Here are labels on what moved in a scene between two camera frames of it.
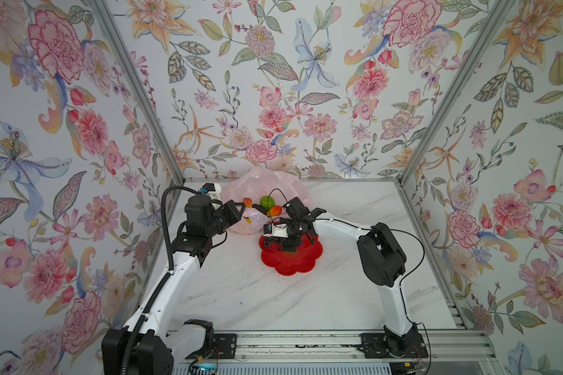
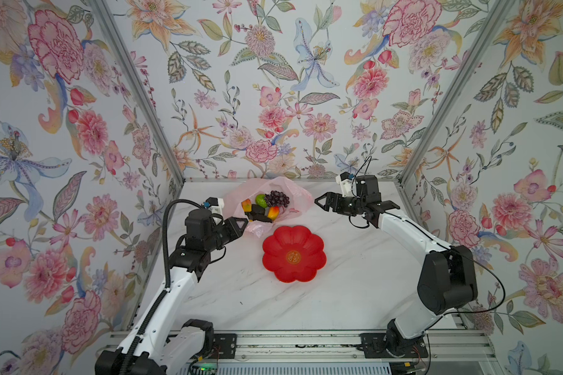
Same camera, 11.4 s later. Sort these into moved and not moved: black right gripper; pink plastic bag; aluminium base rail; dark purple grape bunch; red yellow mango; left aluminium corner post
Moved: dark purple grape bunch; pink plastic bag; black right gripper
Not moved: left aluminium corner post; aluminium base rail; red yellow mango
